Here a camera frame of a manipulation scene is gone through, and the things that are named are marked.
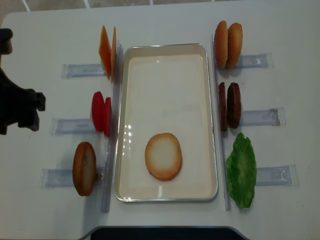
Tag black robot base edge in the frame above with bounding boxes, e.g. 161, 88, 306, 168
82, 226, 248, 240

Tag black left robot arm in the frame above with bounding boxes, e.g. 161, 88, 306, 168
0, 70, 46, 135

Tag inner red tomato slice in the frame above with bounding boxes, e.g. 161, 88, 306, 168
103, 97, 112, 137

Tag red tomato slice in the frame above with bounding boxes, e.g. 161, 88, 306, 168
91, 91, 105, 132
103, 97, 112, 137

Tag outer red tomato slice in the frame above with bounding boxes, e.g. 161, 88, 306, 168
91, 91, 105, 132

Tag inner brown meat patty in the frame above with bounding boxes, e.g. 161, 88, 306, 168
218, 82, 227, 132

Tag brown meat patty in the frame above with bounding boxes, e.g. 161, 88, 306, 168
218, 82, 227, 132
227, 82, 242, 129

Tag outer brown meat patty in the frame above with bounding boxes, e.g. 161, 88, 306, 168
227, 82, 242, 129

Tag outer orange cheese slice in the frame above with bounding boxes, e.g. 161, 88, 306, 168
98, 25, 112, 80

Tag orange cheese slice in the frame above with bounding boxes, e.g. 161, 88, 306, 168
98, 25, 112, 80
111, 27, 117, 82

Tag inner orange cheese slice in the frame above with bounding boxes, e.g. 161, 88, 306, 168
111, 27, 117, 82

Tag green lettuce leaf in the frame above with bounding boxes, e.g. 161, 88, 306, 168
225, 132, 257, 209

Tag clear tomato holder strip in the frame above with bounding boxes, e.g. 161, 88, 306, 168
49, 118, 97, 136

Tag clear cheese holder strip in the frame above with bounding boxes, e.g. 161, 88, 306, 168
61, 63, 106, 78

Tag inner right bread bun slice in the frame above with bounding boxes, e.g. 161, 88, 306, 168
214, 20, 228, 69

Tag bread bun slice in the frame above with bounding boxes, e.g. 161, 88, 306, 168
225, 22, 243, 69
214, 20, 228, 69

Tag clear right bread holder strip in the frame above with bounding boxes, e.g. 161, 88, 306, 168
234, 52, 274, 70

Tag clear bread holder strip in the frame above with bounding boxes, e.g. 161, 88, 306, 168
41, 167, 105, 189
234, 52, 274, 70

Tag outer right bread bun slice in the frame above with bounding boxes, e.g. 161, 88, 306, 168
225, 22, 243, 69

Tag clear left bread holder strip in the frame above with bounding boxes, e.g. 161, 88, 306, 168
41, 167, 105, 189

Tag clear lettuce holder strip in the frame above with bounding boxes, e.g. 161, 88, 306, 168
255, 164, 300, 186

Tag white rectangular metal tray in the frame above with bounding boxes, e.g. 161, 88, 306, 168
113, 43, 218, 202

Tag clear patty holder strip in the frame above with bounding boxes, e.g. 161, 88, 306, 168
239, 107, 286, 127

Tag left clear acrylic rail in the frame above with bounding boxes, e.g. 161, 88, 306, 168
101, 41, 124, 213

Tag clear acrylic rail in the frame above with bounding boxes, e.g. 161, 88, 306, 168
211, 34, 231, 211
101, 41, 124, 213

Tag right clear acrylic rail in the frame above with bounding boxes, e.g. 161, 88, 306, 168
211, 34, 231, 211

